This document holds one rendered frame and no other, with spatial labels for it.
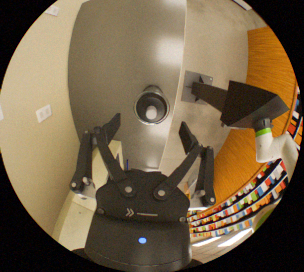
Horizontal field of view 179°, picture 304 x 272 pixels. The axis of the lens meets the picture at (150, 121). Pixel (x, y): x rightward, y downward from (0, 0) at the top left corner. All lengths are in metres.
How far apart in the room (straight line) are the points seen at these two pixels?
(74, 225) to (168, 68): 0.80
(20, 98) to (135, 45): 0.64
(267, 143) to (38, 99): 1.24
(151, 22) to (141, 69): 0.27
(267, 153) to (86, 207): 0.88
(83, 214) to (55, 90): 0.67
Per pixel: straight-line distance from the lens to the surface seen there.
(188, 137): 0.17
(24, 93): 0.63
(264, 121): 0.69
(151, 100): 0.26
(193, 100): 1.59
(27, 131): 0.65
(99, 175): 0.52
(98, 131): 0.15
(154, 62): 0.50
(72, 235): 0.50
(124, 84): 0.52
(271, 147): 0.68
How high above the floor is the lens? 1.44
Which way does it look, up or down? 63 degrees down
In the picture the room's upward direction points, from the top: 175 degrees counter-clockwise
